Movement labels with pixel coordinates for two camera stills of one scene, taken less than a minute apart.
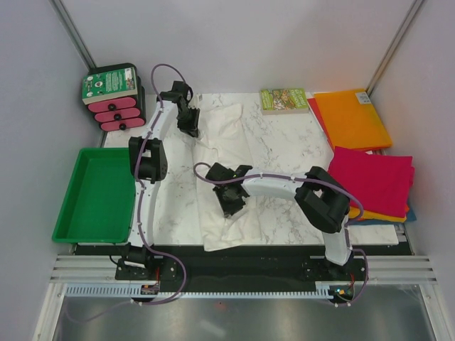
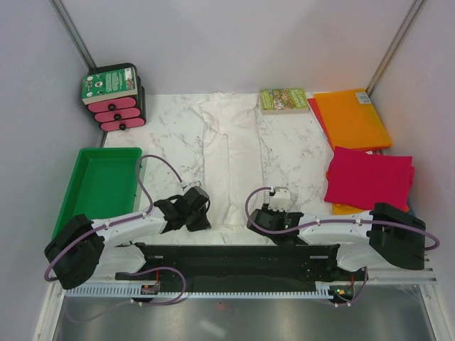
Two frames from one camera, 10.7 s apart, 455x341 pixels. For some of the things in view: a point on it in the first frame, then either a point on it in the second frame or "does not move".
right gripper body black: [228, 204] -> [265, 209]
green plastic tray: [99, 204] does not move
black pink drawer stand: [122, 114] does not move
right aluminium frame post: [393, 46] does not move
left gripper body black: [188, 121] -> [197, 221]
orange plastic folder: [351, 121] does not move
